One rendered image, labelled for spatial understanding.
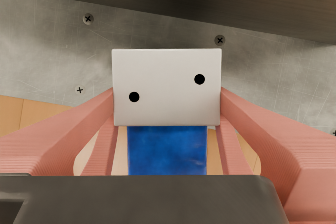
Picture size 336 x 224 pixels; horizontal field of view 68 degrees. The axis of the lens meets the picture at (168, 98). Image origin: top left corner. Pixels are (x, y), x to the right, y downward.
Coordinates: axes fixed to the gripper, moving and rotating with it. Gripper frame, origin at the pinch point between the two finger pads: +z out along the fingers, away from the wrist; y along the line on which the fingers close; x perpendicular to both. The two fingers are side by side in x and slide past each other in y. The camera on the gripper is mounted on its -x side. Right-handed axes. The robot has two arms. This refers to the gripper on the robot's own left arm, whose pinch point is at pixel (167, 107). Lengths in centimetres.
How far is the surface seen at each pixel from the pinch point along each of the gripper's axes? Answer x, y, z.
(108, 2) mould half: -3.5, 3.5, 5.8
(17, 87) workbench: 1.6, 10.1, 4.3
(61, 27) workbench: -1.8, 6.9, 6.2
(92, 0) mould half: -3.6, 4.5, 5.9
